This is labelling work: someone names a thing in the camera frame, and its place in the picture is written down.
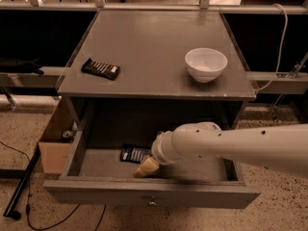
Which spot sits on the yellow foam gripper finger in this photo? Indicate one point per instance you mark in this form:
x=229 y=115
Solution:
x=148 y=167

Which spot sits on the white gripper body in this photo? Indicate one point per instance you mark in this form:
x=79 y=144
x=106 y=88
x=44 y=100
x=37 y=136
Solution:
x=158 y=149

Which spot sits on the blue rxbar blueberry bar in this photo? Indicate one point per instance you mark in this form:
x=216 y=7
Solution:
x=133 y=154

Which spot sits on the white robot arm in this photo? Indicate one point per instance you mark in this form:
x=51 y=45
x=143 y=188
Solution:
x=279 y=148

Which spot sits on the brass drawer knob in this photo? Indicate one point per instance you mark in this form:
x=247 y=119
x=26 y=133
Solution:
x=152 y=202

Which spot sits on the grey open top drawer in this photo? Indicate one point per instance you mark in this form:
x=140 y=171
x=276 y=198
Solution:
x=93 y=172

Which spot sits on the grey wooden cabinet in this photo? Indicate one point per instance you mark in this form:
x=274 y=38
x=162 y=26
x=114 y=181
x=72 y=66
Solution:
x=150 y=49

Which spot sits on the metal can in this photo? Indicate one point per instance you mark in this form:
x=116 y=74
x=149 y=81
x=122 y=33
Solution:
x=67 y=135

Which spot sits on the white ceramic bowl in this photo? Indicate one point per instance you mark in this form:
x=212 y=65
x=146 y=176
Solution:
x=205 y=64

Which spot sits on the cardboard box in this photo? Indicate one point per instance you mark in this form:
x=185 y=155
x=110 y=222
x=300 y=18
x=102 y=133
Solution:
x=53 y=148

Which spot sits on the dark chocolate snack bar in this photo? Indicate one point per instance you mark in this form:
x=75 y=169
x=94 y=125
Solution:
x=108 y=71

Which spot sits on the black floor pole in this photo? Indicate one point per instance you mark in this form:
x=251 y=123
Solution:
x=23 y=177

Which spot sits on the metal railing frame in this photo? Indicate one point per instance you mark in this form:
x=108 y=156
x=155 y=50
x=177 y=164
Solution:
x=154 y=4

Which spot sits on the black cloth on rail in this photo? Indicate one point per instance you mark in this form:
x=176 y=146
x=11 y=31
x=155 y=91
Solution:
x=8 y=65

